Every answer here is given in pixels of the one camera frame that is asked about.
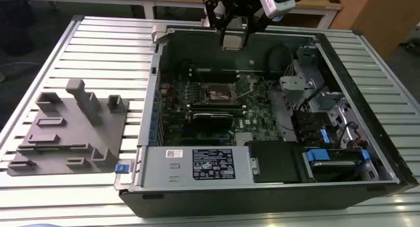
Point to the silver CPU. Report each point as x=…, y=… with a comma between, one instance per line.
x=231, y=43

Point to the grey parts rack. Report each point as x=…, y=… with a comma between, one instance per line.
x=81, y=138

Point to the wooden cabinet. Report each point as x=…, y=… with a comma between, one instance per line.
x=386, y=15

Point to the metal drive cage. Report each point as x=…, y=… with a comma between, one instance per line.
x=290, y=71

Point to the small silver heat sink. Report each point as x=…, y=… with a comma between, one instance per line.
x=243, y=136

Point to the office chair base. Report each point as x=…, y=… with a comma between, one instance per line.
x=413, y=44

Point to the hard disk in blue carrier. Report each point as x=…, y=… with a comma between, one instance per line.
x=315, y=155

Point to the black PC case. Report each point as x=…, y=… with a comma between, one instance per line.
x=228, y=205

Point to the blue case latch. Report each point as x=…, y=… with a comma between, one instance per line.
x=121, y=168

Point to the green motherboard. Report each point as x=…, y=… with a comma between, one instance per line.
x=258, y=119

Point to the CPU socket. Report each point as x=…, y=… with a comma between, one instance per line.
x=218, y=90

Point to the black graphics card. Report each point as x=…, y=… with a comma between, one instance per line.
x=212, y=126

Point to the silver metal bracket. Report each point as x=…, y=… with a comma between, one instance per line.
x=294, y=83

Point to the grey power supply unit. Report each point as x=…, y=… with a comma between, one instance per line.
x=163, y=173

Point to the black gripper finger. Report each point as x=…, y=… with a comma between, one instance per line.
x=223, y=39
x=245, y=40

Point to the blue plastic tab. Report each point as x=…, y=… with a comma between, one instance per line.
x=325, y=136

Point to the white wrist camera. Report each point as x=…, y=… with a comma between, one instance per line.
x=275, y=3

